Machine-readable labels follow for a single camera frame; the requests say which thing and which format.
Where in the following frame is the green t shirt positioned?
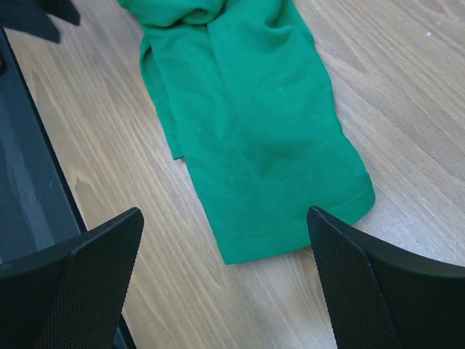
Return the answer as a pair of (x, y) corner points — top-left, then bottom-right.
(121, 1), (375, 265)

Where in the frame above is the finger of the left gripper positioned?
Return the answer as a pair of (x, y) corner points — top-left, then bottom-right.
(1, 0), (81, 44)

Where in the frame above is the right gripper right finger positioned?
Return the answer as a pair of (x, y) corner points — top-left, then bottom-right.
(307, 206), (464, 348)

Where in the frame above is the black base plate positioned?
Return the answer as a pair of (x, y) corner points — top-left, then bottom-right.
(1, 33), (86, 262)

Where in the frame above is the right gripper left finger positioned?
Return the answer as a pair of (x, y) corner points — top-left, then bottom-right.
(1, 208), (144, 348)

